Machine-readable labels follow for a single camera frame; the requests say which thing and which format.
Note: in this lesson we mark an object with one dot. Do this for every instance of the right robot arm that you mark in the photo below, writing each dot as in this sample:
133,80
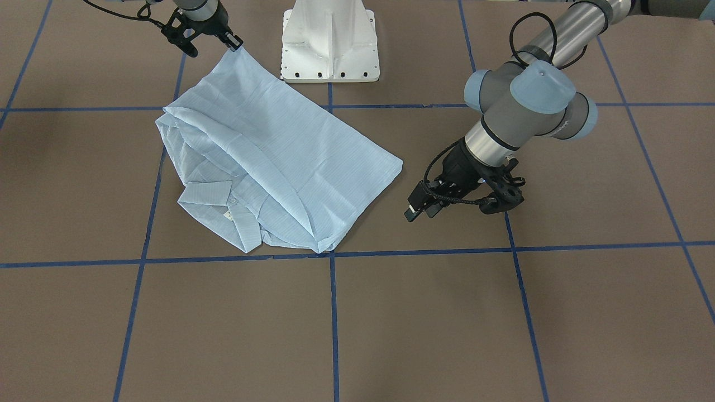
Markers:
144,13

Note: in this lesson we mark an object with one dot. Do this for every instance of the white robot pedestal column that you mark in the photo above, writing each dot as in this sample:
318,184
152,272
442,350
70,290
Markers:
329,42

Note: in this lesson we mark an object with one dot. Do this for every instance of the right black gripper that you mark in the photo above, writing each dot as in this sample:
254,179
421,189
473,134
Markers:
213,25

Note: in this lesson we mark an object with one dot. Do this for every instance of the light blue button shirt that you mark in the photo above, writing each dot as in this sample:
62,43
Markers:
262,164

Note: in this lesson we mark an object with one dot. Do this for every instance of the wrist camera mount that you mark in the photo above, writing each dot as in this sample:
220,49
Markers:
506,191
179,31

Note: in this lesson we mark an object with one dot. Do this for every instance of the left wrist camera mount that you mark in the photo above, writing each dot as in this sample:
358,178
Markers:
506,191

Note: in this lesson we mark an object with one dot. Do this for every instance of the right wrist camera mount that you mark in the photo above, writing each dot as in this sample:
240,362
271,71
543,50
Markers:
179,31

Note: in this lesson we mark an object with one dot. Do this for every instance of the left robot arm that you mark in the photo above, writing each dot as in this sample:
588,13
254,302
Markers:
528,96

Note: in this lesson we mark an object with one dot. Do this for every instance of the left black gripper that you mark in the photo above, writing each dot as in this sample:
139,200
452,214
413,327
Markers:
459,166

